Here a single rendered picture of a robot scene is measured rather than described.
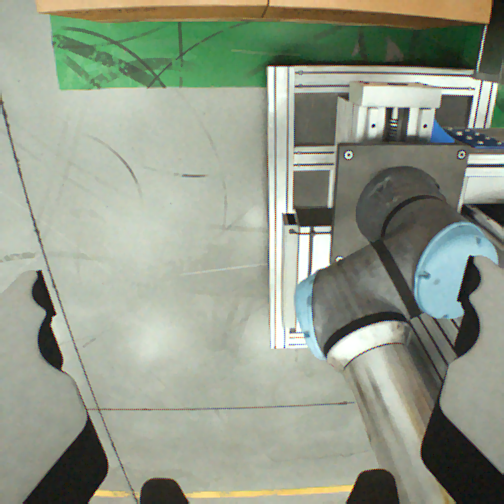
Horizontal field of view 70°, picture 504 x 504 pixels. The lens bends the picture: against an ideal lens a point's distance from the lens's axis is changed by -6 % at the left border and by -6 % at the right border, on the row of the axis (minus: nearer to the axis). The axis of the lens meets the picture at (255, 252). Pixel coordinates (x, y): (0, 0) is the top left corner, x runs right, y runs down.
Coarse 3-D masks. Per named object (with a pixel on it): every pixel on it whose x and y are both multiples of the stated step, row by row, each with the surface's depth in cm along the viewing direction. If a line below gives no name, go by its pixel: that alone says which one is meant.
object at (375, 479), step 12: (156, 480) 5; (168, 480) 5; (360, 480) 5; (372, 480) 5; (384, 480) 5; (144, 492) 5; (156, 492) 5; (168, 492) 5; (180, 492) 5; (360, 492) 5; (372, 492) 5; (384, 492) 5; (396, 492) 5
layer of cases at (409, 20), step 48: (48, 0) 87; (96, 0) 88; (144, 0) 89; (192, 0) 89; (240, 0) 89; (288, 0) 90; (336, 0) 90; (384, 0) 90; (432, 0) 89; (480, 0) 89
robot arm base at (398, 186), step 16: (384, 176) 59; (400, 176) 58; (416, 176) 58; (368, 192) 60; (384, 192) 59; (400, 192) 56; (416, 192) 55; (432, 192) 55; (368, 208) 60; (384, 208) 57; (400, 208) 54; (368, 224) 60; (384, 224) 56; (368, 240) 64
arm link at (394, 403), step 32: (352, 256) 51; (320, 288) 50; (352, 288) 48; (384, 288) 46; (320, 320) 48; (352, 320) 45; (384, 320) 44; (320, 352) 50; (352, 352) 45; (384, 352) 43; (352, 384) 44; (384, 384) 41; (416, 384) 41; (384, 416) 39; (416, 416) 38; (384, 448) 38; (416, 448) 36; (416, 480) 34
